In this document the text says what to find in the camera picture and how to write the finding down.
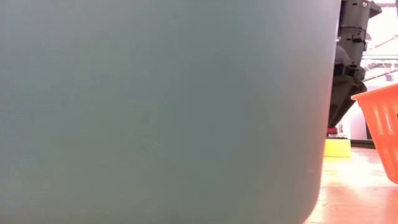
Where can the black aluminium rig frame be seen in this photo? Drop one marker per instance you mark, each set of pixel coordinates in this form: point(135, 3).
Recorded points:
point(363, 143)

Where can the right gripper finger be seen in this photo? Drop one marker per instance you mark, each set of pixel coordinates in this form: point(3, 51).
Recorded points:
point(343, 96)

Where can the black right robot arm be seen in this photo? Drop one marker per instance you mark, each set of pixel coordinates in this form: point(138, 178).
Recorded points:
point(357, 14)

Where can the orange plastic basket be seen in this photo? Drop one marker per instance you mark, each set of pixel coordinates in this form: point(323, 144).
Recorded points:
point(381, 124)

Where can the yellow tape roll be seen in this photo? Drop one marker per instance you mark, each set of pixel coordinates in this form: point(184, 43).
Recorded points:
point(337, 148)

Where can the red background box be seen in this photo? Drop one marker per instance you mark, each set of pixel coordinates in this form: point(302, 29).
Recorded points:
point(331, 131)

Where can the teal plastic bin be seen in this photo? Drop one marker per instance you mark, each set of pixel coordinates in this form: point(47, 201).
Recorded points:
point(155, 112)

